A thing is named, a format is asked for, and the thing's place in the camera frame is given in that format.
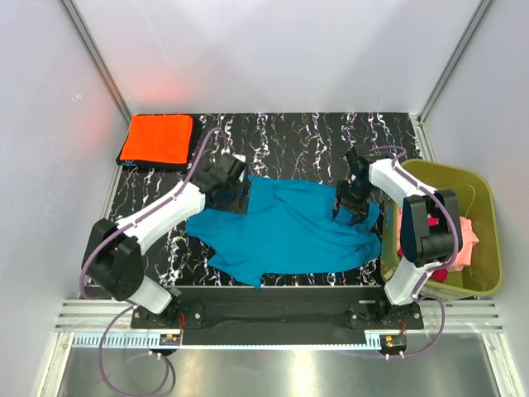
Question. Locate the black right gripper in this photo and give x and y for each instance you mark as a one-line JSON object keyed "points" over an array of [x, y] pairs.
{"points": [[342, 202]]}

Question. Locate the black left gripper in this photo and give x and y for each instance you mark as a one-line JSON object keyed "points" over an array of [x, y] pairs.
{"points": [[239, 205]]}

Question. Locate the blue t shirt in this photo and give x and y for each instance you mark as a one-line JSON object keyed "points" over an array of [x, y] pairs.
{"points": [[287, 230]]}

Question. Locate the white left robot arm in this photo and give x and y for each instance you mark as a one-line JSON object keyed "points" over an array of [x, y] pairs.
{"points": [[114, 254]]}

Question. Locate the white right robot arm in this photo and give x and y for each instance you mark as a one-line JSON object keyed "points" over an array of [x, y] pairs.
{"points": [[417, 200]]}

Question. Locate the pink t shirt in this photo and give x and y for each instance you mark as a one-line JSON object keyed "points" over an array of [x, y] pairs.
{"points": [[463, 259]]}

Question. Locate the olive green plastic bin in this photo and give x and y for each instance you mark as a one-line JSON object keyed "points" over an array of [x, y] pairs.
{"points": [[484, 276]]}

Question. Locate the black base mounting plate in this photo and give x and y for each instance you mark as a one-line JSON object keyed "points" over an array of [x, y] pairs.
{"points": [[231, 334]]}

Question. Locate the aluminium frame rail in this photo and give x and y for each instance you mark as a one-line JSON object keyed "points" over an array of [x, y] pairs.
{"points": [[460, 316]]}

